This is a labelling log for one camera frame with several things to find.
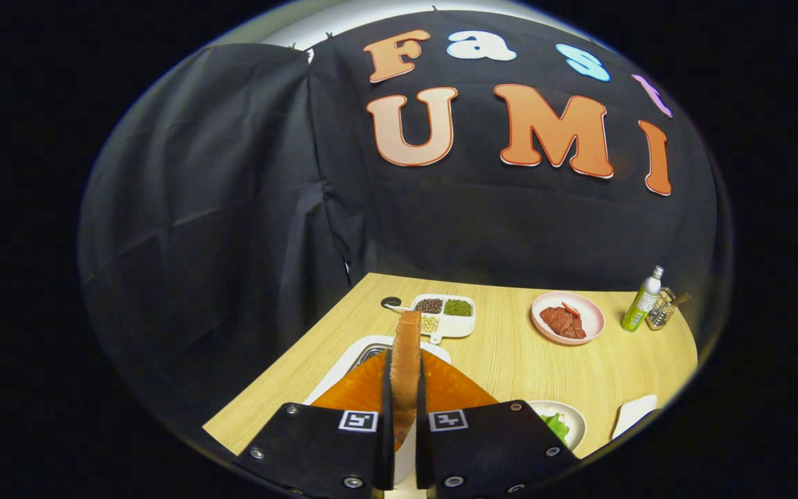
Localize round white plate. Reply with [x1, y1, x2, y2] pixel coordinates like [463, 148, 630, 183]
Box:
[527, 400, 587, 453]

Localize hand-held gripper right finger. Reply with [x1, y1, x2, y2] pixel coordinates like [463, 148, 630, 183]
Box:
[416, 349, 580, 498]

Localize wire utensil holder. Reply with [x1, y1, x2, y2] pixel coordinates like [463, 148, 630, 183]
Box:
[646, 288, 677, 331]

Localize green lettuce leaf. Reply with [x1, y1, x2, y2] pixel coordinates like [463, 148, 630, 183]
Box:
[540, 412, 571, 446]

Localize brown meat piece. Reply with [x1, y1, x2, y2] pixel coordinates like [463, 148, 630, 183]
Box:
[540, 306, 587, 340]

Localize green label metal bottle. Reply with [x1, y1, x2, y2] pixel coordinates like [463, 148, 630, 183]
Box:
[621, 265, 665, 333]

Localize black backdrop cloth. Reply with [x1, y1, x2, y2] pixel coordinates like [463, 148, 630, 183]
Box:
[77, 8, 732, 444]

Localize white square plate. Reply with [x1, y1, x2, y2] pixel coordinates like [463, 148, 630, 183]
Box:
[612, 394, 659, 440]

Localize toasted bread slice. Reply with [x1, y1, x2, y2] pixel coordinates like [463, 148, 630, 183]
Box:
[389, 310, 423, 451]

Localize white toaster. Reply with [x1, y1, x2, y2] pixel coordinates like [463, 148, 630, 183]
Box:
[302, 335, 452, 486]

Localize white divided dish of beans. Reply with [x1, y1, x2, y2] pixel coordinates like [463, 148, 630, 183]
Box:
[409, 293, 476, 345]

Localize pink plate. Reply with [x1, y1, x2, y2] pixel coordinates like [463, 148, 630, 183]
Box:
[531, 291, 605, 346]

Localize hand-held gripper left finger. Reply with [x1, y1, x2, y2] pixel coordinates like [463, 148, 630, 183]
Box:
[233, 349, 394, 498]

